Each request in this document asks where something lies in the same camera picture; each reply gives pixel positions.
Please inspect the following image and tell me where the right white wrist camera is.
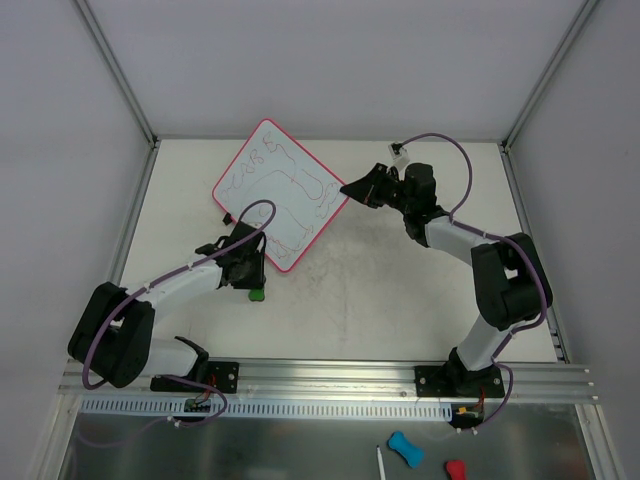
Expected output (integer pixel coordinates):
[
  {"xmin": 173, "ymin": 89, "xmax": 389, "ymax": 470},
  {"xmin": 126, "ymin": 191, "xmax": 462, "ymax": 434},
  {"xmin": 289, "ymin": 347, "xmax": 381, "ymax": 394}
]
[{"xmin": 389, "ymin": 142, "xmax": 410, "ymax": 172}]

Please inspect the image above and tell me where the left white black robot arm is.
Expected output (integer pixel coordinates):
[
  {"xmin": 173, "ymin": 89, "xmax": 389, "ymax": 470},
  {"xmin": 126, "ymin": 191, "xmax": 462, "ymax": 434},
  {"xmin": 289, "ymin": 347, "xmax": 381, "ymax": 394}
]
[{"xmin": 68, "ymin": 222, "xmax": 266, "ymax": 390}]

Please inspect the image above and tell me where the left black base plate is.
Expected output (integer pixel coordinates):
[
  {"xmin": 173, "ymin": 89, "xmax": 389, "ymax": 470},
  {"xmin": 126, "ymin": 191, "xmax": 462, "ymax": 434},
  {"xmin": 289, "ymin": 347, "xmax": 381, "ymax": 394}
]
[{"xmin": 150, "ymin": 360, "xmax": 239, "ymax": 394}]

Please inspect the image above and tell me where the blue bone-shaped eraser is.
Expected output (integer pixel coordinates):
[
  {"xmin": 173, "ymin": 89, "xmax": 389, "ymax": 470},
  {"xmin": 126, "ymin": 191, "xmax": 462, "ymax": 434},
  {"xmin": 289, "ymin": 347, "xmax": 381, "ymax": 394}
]
[{"xmin": 387, "ymin": 431, "xmax": 425, "ymax": 469}]

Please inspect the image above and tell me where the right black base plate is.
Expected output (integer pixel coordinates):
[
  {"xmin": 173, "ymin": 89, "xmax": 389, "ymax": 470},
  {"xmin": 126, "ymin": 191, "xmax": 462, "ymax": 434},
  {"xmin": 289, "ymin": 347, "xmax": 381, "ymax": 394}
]
[{"xmin": 414, "ymin": 364, "xmax": 505, "ymax": 399}]

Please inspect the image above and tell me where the white slotted cable duct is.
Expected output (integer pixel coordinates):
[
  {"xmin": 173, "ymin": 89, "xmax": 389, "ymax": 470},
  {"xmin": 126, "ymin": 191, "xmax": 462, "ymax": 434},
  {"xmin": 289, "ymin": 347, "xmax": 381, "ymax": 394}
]
[{"xmin": 79, "ymin": 396, "xmax": 453, "ymax": 422}]

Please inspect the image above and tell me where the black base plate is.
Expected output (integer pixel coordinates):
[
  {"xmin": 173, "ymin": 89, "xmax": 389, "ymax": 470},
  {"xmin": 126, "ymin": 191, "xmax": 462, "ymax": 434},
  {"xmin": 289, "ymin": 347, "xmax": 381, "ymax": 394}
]
[
  {"xmin": 414, "ymin": 364, "xmax": 505, "ymax": 399},
  {"xmin": 150, "ymin": 360, "xmax": 239, "ymax": 394}
]

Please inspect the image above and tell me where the pink framed whiteboard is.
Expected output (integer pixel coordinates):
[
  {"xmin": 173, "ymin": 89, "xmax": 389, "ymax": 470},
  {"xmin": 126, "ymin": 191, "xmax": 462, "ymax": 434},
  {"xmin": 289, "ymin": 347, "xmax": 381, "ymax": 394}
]
[{"xmin": 212, "ymin": 119, "xmax": 348, "ymax": 273}]

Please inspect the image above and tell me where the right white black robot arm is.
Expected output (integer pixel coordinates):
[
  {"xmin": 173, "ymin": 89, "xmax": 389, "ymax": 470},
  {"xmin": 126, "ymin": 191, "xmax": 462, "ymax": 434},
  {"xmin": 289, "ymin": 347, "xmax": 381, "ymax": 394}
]
[{"xmin": 340, "ymin": 163, "xmax": 553, "ymax": 397}]

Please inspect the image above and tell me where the red bone-shaped eraser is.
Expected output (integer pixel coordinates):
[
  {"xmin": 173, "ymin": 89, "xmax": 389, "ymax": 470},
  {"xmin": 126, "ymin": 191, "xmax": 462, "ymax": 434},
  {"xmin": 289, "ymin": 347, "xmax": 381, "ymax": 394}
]
[{"xmin": 445, "ymin": 460, "xmax": 467, "ymax": 480}]

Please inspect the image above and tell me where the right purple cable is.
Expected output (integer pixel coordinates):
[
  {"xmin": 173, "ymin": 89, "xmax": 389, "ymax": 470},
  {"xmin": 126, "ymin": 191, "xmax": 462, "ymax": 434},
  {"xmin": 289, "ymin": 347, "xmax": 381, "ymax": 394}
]
[{"xmin": 399, "ymin": 132, "xmax": 551, "ymax": 436}]

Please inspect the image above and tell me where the green bone-shaped eraser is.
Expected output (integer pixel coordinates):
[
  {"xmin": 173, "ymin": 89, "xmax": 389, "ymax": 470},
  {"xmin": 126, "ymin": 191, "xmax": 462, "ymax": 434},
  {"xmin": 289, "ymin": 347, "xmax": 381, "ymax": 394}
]
[{"xmin": 248, "ymin": 288, "xmax": 266, "ymax": 302}]

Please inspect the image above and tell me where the aluminium mounting rail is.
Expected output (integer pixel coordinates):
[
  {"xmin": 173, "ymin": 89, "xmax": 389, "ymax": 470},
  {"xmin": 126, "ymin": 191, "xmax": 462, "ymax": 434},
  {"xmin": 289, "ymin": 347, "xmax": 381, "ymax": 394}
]
[{"xmin": 57, "ymin": 353, "xmax": 599, "ymax": 407}]

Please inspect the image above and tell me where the white marker pen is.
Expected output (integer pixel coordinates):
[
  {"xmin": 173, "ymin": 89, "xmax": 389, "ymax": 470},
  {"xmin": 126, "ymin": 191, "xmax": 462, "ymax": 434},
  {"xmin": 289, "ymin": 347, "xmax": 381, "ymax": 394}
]
[{"xmin": 376, "ymin": 445, "xmax": 386, "ymax": 480}]

